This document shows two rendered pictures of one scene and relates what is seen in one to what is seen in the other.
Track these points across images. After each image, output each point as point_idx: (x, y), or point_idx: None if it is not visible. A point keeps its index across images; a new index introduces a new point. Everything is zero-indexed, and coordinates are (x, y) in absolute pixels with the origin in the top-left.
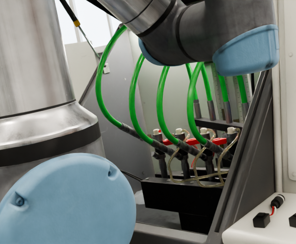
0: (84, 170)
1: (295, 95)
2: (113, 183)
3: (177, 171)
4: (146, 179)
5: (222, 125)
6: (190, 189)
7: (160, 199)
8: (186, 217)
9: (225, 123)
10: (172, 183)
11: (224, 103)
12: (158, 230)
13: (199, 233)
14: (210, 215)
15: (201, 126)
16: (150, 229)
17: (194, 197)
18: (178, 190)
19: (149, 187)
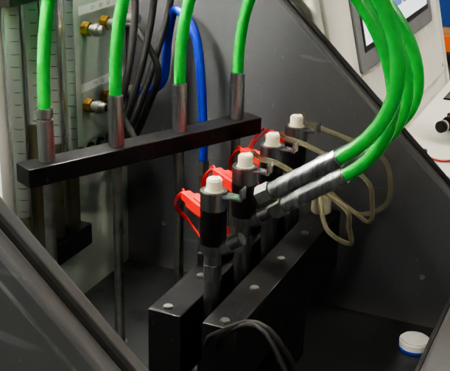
0: None
1: (334, 37)
2: None
3: (176, 285)
4: (230, 322)
5: (176, 140)
6: (297, 268)
7: (258, 342)
8: (284, 341)
9: (182, 133)
10: (278, 280)
11: (186, 86)
12: None
13: None
14: (307, 299)
15: (86, 172)
16: None
17: (298, 283)
18: (284, 287)
19: (249, 328)
